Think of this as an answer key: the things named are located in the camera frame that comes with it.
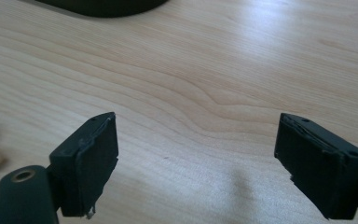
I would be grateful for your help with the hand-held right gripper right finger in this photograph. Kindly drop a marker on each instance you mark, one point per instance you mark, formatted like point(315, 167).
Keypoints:
point(317, 174)

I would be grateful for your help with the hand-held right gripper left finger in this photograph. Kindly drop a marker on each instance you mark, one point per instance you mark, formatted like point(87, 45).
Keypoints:
point(87, 168)

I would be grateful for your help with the black round object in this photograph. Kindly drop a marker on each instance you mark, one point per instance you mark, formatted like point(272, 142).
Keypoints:
point(104, 6)

